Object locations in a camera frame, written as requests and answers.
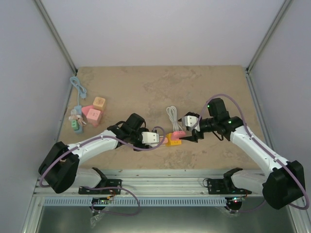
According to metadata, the left aluminium corner post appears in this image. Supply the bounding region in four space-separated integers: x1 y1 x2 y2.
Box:
33 0 78 75

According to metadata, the yellow cube socket adapter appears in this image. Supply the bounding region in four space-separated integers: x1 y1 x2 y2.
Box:
165 133 182 147

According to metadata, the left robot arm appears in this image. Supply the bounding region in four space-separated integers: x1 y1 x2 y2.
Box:
38 113 165 194

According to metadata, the aluminium corner post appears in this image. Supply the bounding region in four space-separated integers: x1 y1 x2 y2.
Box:
245 0 293 75
33 0 78 75

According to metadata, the light blue power strip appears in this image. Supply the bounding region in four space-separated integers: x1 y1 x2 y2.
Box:
74 105 83 134

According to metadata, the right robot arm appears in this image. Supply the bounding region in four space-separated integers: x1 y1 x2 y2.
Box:
179 95 310 210

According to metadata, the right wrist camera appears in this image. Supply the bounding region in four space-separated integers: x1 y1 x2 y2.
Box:
181 116 198 128

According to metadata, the white charger with ribbon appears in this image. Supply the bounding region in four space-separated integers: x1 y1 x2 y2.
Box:
69 109 79 121

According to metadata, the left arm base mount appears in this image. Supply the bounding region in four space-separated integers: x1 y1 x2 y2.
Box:
78 179 122 195

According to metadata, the light blue cable duct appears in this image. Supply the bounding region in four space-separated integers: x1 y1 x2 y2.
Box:
43 197 226 207

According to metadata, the white power cable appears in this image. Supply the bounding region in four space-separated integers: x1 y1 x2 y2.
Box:
166 105 183 132

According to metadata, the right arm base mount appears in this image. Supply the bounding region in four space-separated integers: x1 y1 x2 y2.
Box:
205 178 248 195

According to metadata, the pink socket base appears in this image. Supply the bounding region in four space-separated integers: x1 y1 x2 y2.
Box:
82 105 93 118

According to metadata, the green plug adapter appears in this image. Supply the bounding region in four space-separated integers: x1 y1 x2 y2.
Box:
71 120 80 131

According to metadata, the right aluminium corner post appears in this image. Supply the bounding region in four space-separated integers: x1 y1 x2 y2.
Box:
245 0 293 75

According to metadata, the light blue coiled cable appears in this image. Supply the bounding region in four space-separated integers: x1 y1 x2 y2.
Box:
69 76 88 107

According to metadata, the light pink plug adapter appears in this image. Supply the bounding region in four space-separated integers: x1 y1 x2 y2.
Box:
162 137 168 145

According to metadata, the pink cube socket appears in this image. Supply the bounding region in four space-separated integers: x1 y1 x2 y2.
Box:
86 109 102 127

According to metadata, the aluminium rail frame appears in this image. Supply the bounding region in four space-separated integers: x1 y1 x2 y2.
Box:
33 169 268 198

